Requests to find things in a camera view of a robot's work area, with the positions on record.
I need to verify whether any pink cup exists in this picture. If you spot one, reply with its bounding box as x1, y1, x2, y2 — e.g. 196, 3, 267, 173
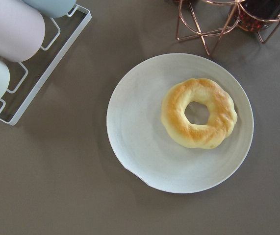
0, 0, 45, 62

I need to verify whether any dark drink bottle in rack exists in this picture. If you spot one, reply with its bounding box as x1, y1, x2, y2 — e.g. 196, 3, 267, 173
238, 0, 280, 32

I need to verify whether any blue cup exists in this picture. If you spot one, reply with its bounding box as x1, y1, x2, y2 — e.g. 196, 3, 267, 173
23, 0, 76, 18

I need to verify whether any white wire cup rack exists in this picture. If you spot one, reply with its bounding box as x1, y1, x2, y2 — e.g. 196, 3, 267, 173
0, 4, 92, 125

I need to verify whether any copper wire bottle rack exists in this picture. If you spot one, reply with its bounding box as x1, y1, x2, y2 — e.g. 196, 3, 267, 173
174, 0, 280, 56

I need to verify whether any yellow glazed donut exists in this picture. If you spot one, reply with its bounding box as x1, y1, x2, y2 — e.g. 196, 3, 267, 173
161, 78, 237, 149

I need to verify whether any white round plate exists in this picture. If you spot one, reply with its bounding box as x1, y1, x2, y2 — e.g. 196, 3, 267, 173
106, 53, 254, 193

